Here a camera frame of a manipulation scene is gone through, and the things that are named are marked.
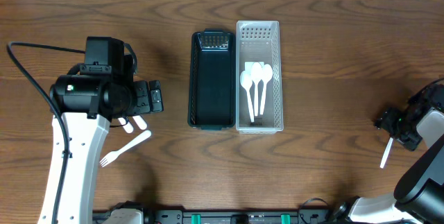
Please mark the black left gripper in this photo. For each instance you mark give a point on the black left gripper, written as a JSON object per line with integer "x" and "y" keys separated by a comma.
{"x": 146, "y": 98}

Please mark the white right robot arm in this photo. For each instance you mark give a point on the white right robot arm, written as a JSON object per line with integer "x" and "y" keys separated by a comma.
{"x": 418, "y": 196}

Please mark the dark green perforated basket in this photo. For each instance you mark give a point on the dark green perforated basket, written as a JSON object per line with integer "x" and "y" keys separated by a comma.
{"x": 211, "y": 81}

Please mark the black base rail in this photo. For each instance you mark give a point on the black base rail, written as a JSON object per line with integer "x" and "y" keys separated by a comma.
{"x": 176, "y": 214}

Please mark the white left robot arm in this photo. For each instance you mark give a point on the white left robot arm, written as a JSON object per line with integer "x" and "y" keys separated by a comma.
{"x": 87, "y": 106}

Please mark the white plastic fork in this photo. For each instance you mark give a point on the white plastic fork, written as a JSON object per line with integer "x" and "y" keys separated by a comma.
{"x": 113, "y": 155}
{"x": 141, "y": 123}
{"x": 126, "y": 125}

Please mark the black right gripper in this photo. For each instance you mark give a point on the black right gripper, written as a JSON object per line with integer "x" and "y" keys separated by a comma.
{"x": 393, "y": 127}

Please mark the clear perforated plastic basket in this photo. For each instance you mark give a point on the clear perforated plastic basket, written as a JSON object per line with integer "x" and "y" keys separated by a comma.
{"x": 259, "y": 102}

